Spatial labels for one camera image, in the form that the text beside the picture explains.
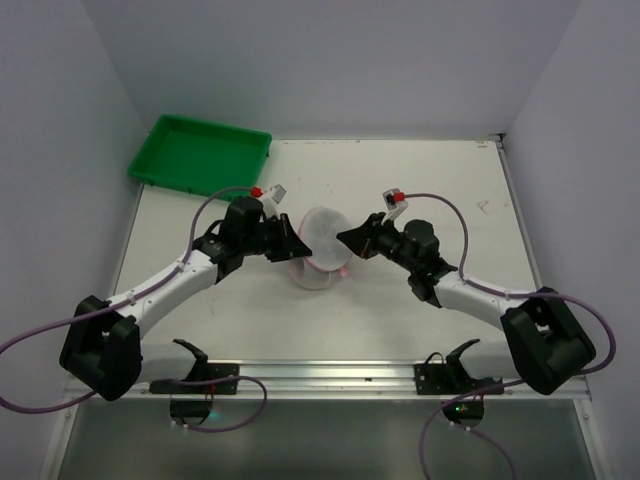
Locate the white mesh laundry bag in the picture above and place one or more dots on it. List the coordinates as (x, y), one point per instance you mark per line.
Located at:
(327, 264)

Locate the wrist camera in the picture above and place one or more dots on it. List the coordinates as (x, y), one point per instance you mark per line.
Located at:
(396, 204)
(271, 200)

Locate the green plastic tray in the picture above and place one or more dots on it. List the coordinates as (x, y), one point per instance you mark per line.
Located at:
(199, 157)

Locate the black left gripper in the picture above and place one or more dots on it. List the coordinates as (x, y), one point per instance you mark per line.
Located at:
(283, 238)

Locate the aluminium mounting rail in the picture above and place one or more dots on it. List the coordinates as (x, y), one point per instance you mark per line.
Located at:
(349, 380)

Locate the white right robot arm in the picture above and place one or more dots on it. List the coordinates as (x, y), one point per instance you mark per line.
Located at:
(544, 344)

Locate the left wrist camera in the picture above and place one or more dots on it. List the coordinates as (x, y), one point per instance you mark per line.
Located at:
(271, 200)

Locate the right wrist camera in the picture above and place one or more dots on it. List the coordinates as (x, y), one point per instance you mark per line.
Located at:
(396, 204)

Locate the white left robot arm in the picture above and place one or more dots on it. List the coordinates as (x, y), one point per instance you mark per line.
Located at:
(103, 347)

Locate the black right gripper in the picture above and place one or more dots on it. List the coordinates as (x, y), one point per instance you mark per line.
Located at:
(373, 237)

